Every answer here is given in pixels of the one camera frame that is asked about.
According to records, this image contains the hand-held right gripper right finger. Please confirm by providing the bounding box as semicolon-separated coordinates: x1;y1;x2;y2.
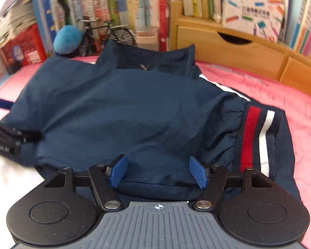
189;156;274;211

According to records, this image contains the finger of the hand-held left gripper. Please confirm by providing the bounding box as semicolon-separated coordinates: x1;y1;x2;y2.
0;97;14;109
12;127;42;144

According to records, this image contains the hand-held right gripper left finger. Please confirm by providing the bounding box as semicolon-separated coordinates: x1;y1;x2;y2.
44;154;128;211

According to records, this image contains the navy and white jacket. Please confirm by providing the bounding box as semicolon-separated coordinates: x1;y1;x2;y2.
0;40;301;213

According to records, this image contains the small black box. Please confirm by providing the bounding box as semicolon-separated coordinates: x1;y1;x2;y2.
6;62;23;75

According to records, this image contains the red plastic crate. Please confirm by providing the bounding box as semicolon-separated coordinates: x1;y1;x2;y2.
0;23;47;68

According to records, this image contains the stack of papers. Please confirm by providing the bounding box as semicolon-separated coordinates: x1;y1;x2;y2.
0;0;38;51

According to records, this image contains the blue plush ball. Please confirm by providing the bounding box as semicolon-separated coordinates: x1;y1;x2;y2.
53;25;84;55

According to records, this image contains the pink rabbit print blanket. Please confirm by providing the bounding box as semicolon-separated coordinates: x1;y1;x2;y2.
0;54;311;249

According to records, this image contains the wooden drawer organizer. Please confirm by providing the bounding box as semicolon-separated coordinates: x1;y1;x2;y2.
170;0;311;101

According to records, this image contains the translucent plastic container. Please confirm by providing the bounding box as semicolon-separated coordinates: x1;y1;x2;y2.
135;27;159;51

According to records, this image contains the miniature bicycle model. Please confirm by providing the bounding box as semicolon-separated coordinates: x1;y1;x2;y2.
76;18;136;57

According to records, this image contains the white printed box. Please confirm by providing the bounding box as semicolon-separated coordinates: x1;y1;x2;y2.
221;0;286;44

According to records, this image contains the row of colourful leaning books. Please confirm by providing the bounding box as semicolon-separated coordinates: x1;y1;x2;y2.
171;0;311;57

